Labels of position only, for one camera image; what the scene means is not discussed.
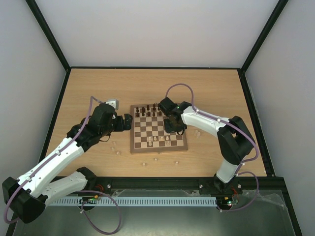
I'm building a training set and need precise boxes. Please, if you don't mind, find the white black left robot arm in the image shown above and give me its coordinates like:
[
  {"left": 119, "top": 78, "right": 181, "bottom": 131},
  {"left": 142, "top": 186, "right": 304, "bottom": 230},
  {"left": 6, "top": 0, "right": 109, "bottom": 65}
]
[{"left": 2, "top": 102, "right": 133, "bottom": 223}]

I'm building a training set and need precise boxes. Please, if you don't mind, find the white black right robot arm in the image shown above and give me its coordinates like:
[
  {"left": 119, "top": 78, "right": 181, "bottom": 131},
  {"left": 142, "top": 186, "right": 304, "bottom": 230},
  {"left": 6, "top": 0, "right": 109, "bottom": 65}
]
[{"left": 158, "top": 97, "right": 257, "bottom": 193}]

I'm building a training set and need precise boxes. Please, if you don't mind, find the wooden chess board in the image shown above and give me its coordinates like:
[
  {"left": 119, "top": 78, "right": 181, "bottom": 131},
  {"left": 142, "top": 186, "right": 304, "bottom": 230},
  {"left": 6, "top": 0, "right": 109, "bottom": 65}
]
[{"left": 130, "top": 103, "right": 188, "bottom": 154}]

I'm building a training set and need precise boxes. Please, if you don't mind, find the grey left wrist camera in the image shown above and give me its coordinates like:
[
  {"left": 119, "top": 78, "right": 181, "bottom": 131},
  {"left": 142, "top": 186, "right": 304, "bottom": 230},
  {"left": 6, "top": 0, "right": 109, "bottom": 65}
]
[{"left": 105, "top": 99, "right": 119, "bottom": 110}]

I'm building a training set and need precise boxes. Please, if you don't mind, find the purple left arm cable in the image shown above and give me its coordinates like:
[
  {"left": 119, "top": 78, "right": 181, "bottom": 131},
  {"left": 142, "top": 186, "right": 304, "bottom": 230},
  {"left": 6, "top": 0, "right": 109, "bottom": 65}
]
[{"left": 4, "top": 95, "right": 123, "bottom": 234}]

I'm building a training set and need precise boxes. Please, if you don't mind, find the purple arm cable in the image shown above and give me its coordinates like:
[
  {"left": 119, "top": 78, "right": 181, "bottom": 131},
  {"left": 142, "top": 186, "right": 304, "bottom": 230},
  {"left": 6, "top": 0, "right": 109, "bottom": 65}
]
[
  {"left": 165, "top": 83, "right": 260, "bottom": 213},
  {"left": 4, "top": 95, "right": 123, "bottom": 234}
]

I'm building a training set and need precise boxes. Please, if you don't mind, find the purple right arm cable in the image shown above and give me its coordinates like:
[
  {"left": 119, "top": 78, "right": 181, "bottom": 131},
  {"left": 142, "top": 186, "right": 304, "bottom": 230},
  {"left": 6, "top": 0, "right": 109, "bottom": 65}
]
[{"left": 165, "top": 83, "right": 260, "bottom": 213}]

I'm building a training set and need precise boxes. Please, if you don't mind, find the light blue slotted cable duct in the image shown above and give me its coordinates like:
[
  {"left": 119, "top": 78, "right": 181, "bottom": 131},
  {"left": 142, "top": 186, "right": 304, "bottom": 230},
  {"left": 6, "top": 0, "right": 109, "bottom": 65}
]
[{"left": 51, "top": 196, "right": 217, "bottom": 207}]

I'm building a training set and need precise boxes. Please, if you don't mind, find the black front mounting rail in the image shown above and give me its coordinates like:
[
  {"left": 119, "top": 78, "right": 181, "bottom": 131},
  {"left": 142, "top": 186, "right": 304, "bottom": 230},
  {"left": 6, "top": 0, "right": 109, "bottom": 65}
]
[{"left": 24, "top": 175, "right": 286, "bottom": 196}]

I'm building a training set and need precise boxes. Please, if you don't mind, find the black left frame post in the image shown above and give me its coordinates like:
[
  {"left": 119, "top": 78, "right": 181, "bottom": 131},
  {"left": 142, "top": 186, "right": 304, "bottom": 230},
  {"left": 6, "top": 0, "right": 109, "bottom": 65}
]
[{"left": 25, "top": 0, "right": 70, "bottom": 72}]

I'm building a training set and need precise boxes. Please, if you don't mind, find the black frame post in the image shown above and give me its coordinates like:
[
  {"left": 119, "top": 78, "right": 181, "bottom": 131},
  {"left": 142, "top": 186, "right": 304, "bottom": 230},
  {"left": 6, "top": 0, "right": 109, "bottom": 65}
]
[
  {"left": 25, "top": 0, "right": 70, "bottom": 72},
  {"left": 241, "top": 0, "right": 289, "bottom": 74}
]

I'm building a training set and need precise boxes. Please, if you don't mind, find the black right frame post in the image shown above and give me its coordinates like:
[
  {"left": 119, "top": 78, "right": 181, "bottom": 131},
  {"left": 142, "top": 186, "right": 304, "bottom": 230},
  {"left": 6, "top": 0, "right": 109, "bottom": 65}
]
[{"left": 241, "top": 0, "right": 289, "bottom": 74}]

